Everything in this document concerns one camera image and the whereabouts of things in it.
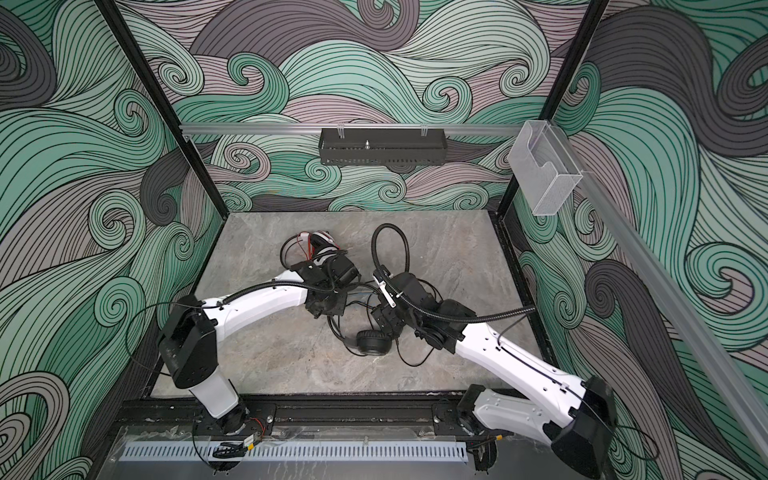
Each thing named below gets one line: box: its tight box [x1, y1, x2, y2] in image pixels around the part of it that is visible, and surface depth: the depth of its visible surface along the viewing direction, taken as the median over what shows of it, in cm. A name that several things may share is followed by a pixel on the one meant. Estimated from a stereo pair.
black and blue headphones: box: [327, 316, 393, 356], surface depth 78 cm
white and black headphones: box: [280, 230, 341, 269], surface depth 106 cm
